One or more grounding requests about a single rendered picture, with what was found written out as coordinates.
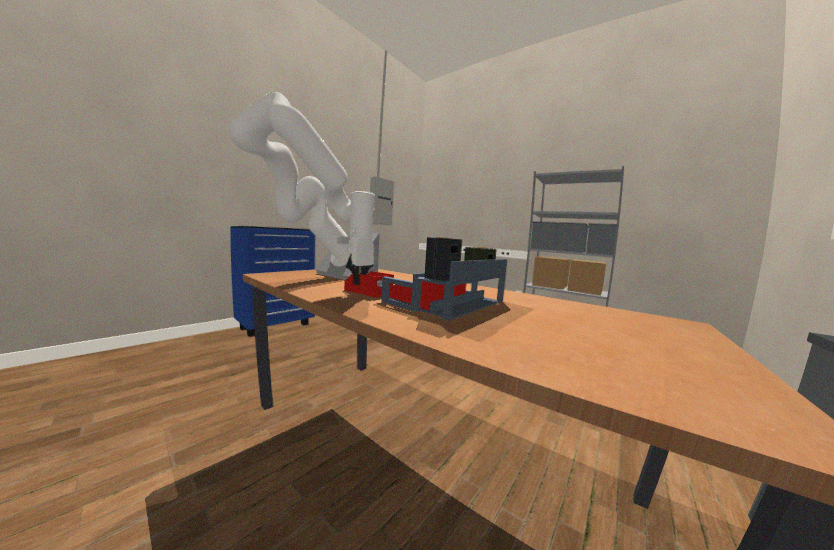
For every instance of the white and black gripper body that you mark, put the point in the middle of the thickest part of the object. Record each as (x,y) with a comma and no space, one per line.
(361,251)

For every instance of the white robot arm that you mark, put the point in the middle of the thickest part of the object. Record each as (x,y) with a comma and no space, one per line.
(250,130)

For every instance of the olive green tool case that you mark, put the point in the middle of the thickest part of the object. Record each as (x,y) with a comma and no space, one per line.
(479,254)

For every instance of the dark grey case with orange latches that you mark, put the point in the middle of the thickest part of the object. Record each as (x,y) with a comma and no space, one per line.
(439,254)

